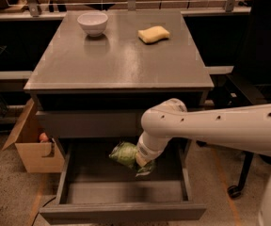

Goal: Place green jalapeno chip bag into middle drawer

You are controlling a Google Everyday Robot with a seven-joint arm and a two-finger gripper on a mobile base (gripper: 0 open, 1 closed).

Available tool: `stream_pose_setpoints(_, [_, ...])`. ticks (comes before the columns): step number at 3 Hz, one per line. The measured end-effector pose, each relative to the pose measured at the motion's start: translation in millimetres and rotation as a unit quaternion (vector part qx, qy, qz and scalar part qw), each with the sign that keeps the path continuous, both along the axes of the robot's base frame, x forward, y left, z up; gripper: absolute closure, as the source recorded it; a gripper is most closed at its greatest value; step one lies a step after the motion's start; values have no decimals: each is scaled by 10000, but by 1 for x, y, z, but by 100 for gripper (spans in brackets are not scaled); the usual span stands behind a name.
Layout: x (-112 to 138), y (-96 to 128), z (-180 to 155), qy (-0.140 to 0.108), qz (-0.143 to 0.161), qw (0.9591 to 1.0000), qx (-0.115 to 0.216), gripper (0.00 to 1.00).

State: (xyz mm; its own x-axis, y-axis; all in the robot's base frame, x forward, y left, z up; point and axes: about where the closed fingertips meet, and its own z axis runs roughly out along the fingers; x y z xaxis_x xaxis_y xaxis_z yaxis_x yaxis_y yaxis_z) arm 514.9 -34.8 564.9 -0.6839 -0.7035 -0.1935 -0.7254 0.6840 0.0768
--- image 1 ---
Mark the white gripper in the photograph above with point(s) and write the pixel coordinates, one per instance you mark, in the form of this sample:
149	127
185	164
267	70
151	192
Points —
148	153

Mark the green jalapeno chip bag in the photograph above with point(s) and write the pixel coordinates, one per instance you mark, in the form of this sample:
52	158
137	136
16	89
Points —
125	154

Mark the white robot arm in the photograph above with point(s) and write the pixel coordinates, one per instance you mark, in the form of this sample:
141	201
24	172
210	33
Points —
246	128

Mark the grey top drawer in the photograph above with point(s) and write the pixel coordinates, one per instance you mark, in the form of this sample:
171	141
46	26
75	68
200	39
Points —
79	124

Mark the open grey middle drawer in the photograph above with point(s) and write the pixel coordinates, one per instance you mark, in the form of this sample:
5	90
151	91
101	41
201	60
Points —
96	189

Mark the grey drawer cabinet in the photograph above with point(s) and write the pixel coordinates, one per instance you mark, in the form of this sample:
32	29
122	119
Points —
118	71

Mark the orange ball in box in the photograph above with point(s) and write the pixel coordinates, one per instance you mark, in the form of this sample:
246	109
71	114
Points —
43	137

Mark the cardboard box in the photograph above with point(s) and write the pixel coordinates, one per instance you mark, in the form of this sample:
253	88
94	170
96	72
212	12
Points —
38	156

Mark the yellow sponge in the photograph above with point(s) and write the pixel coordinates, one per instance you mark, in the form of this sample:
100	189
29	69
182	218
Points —
153	34

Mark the black office chair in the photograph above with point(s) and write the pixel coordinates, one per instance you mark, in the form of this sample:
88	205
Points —
249	82

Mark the white ceramic bowl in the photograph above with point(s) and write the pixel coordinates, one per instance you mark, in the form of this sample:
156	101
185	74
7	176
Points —
93	23

